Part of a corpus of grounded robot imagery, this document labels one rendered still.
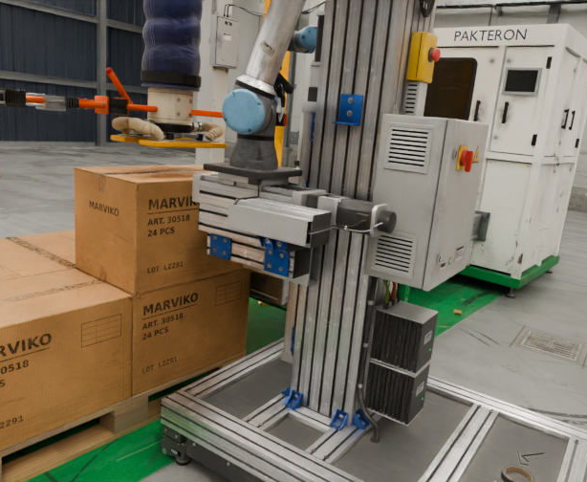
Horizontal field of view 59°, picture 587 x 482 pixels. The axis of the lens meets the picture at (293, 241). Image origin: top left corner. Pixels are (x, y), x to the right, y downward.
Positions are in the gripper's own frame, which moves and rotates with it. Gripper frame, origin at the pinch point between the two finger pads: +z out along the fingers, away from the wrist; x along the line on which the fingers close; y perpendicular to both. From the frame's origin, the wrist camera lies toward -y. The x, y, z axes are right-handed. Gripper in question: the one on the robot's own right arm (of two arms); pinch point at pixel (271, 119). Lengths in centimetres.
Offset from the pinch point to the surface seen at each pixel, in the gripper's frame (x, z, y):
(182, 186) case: -6.8, 26.9, 38.2
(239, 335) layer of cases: -7, 95, 3
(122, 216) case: -14, 37, 58
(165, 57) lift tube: -19.3, -17.9, 37.9
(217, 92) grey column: -122, -13, -80
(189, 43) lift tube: -16.7, -24.0, 29.5
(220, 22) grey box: -117, -54, -74
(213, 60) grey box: -118, -31, -71
